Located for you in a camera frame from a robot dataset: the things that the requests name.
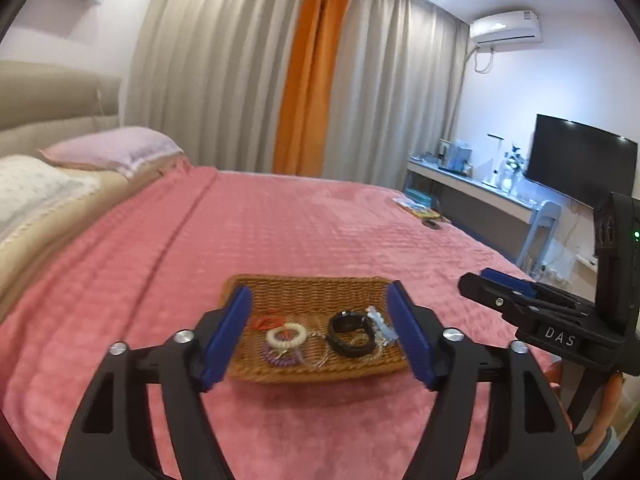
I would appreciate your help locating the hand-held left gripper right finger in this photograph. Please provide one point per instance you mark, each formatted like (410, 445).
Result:
(412, 335)

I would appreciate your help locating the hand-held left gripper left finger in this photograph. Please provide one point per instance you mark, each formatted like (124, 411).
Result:
(225, 340)

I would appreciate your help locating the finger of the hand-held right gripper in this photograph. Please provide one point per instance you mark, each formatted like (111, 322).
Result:
(490, 297)
(507, 280)

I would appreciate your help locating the black wrist watch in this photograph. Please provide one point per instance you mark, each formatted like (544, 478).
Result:
(345, 347)

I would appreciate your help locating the brown wicker basket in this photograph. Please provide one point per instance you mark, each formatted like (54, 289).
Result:
(320, 375)

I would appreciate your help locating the person's right hand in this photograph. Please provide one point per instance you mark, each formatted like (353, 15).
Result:
(614, 400)

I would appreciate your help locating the light blue chair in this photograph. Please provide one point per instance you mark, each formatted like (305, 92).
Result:
(542, 220)

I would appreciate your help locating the white grey desk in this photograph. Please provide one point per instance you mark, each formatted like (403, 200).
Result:
(480, 200)

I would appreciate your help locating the white vase with plant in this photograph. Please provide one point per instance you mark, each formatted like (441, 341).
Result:
(514, 175)

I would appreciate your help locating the small clutter on bed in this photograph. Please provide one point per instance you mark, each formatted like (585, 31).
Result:
(417, 212)

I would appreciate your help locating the pink fleece blanket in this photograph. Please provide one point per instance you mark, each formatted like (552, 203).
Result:
(250, 230)

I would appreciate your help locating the white desk lamp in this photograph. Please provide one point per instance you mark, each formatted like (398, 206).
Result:
(496, 160)

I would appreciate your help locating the teal storage box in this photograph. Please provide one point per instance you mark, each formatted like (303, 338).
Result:
(419, 196)

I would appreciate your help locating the black television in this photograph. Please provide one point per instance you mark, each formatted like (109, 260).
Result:
(580, 160)

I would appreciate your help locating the beige quilt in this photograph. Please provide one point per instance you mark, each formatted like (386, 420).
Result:
(50, 240)

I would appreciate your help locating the grey curtain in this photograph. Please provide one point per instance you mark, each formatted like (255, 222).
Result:
(215, 70)
(395, 90)

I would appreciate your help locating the lilac pillow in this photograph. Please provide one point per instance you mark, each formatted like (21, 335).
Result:
(110, 150)

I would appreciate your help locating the white floral pillow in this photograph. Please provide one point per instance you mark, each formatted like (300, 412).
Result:
(35, 185)

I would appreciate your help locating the white air conditioner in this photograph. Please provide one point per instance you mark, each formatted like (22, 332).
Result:
(505, 27)

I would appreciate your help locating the orange curtain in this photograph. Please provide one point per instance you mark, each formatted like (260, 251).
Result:
(307, 75)

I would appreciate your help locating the beige padded headboard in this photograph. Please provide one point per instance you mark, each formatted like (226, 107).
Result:
(55, 90)

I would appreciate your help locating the picture frame and books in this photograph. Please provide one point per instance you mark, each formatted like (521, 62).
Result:
(457, 157)

